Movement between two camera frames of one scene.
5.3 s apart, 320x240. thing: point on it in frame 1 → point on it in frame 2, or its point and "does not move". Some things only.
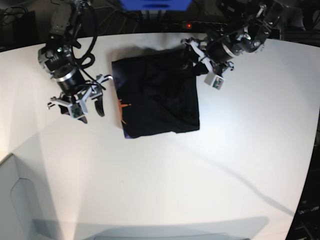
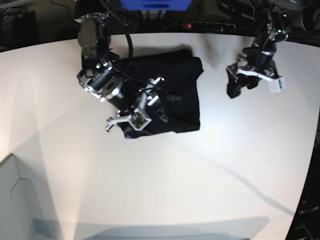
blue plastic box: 156,5 does not move
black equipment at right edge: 305,224 does not move
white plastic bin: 21,216 does not move
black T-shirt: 157,92 does not move
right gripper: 208,51 → 237,81
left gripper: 77,99 → 138,119
